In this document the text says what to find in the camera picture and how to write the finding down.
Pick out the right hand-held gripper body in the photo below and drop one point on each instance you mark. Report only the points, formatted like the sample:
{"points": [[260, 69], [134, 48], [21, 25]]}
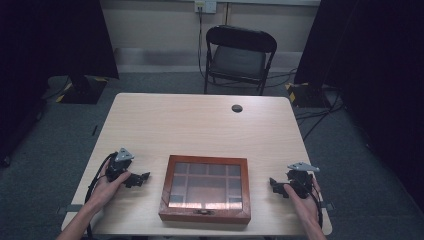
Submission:
{"points": [[300, 181]]}

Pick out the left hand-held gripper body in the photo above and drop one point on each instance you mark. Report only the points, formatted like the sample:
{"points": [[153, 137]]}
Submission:
{"points": [[117, 165]]}

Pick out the wooden box with glass lid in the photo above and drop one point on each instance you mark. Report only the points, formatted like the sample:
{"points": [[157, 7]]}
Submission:
{"points": [[205, 188]]}

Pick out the person's right hand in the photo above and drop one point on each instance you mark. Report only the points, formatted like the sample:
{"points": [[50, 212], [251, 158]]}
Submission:
{"points": [[308, 208]]}

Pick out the person's left hand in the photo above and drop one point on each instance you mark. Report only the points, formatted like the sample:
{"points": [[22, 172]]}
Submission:
{"points": [[103, 191]]}

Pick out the black stand base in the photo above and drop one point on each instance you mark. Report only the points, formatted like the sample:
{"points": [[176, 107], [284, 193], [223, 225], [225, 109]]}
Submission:
{"points": [[83, 90], [308, 95]]}

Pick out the dark round table grommet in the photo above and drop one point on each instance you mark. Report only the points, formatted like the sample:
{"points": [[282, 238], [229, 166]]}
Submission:
{"points": [[237, 108]]}

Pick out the black folding chair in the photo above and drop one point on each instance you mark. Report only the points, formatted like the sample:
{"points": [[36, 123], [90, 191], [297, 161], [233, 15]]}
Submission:
{"points": [[238, 60]]}

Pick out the black curtain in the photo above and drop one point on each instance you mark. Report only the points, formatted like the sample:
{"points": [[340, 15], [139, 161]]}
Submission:
{"points": [[370, 60], [50, 40]]}

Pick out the grey table bracket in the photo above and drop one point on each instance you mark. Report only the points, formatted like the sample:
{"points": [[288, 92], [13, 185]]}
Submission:
{"points": [[68, 209], [328, 206]]}

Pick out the white wall outlet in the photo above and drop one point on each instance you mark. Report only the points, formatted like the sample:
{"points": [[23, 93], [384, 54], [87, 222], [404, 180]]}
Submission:
{"points": [[205, 6]]}

